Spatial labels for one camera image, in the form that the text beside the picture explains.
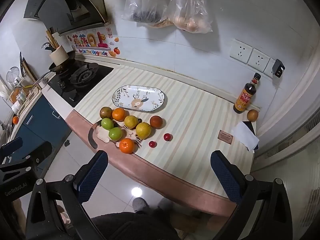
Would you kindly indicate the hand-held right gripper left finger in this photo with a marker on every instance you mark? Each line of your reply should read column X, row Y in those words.
column 93, row 172

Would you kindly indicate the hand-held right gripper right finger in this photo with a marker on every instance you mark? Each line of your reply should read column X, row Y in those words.
column 225, row 172

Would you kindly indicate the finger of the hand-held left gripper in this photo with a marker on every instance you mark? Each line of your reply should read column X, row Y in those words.
column 32, row 152
column 11, row 145

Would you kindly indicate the orange tangerine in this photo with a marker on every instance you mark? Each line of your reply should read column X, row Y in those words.
column 127, row 145
column 118, row 114

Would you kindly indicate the green apple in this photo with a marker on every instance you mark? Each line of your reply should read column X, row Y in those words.
column 107, row 123
column 115, row 133

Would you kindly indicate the brownish green orange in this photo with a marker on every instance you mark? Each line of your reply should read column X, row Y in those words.
column 105, row 112

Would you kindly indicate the yellow citrus fruit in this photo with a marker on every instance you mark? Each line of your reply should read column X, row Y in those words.
column 131, row 121
column 143, row 130

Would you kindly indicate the small red tomato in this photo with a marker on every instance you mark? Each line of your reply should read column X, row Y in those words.
column 152, row 144
column 167, row 137

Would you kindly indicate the dark red orange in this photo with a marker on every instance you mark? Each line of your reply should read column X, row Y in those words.
column 156, row 122

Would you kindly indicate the oval patterned ceramic plate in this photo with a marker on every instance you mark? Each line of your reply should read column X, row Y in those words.
column 138, row 97

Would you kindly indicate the small orange fruit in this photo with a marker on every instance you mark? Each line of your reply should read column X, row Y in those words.
column 15, row 120

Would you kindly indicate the blue cabinet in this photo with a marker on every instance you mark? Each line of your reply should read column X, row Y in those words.
column 37, row 125

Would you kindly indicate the brown tablecloth label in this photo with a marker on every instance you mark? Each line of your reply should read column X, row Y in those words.
column 225, row 136

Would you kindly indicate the cat-shaped mat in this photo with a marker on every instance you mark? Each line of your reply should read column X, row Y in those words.
column 102, row 134

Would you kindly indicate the white paper sheet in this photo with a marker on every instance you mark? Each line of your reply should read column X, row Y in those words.
column 243, row 135

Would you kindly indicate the grey slipper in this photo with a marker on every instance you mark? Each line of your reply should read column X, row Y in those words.
column 165, row 205
column 140, row 204

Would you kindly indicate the striped tablecloth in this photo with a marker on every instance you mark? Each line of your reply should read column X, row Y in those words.
column 195, row 120

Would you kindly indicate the brown kiwi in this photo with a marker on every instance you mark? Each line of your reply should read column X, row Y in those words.
column 252, row 115

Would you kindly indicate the person's dark pants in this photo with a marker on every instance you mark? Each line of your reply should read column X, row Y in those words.
column 135, row 226

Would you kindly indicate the dark sauce bottle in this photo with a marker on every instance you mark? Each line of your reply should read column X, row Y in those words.
column 243, row 95

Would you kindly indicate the black gas stove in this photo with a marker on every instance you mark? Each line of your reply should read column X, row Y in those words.
column 80, row 80

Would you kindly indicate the dark wok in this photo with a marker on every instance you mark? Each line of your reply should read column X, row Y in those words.
column 62, row 66

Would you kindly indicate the beige utensil holder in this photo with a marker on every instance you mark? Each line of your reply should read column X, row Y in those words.
column 58, row 55

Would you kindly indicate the wooden chopsticks bundle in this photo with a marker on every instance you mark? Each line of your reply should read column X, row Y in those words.
column 51, row 38

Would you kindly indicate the black plug charger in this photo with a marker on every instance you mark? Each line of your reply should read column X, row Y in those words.
column 278, row 68

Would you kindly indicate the grey range hood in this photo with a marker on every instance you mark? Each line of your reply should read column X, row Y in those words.
column 67, row 5

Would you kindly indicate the plastic bag with onions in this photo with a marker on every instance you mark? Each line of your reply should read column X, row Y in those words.
column 191, row 10

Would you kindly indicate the plastic bag with dark contents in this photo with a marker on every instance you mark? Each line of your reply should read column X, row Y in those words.
column 143, row 5

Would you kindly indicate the white wall socket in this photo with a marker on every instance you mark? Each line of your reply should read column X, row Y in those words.
column 268, row 67
column 258, row 60
column 240, row 51

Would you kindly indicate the colourful wall sticker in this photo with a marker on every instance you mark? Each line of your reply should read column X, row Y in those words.
column 92, row 43

